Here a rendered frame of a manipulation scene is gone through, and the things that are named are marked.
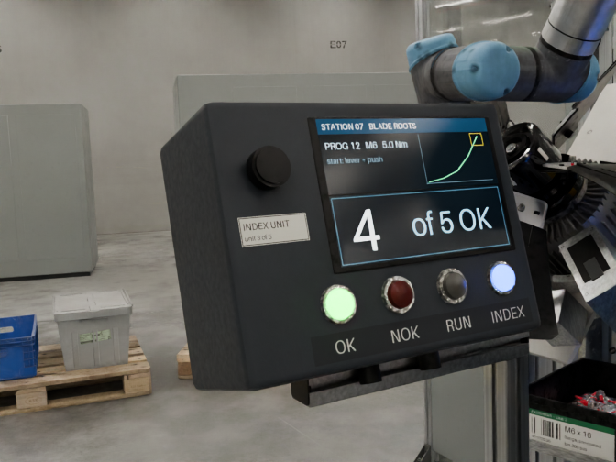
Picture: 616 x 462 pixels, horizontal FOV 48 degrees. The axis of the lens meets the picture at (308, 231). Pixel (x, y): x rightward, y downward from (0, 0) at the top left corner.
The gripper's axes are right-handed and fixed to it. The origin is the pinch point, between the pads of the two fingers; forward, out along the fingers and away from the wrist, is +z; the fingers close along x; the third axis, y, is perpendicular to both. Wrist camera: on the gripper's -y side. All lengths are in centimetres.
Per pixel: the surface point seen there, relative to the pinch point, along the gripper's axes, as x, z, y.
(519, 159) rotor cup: 5.5, -10.4, 20.1
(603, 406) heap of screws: -17.0, 22.5, 3.0
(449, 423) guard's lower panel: 114, 110, 64
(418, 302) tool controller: -43, -20, -42
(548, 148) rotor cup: 3.9, -10.3, 25.9
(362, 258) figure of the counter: -42, -25, -44
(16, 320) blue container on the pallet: 354, 62, -49
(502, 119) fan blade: 20.4, -14.4, 33.1
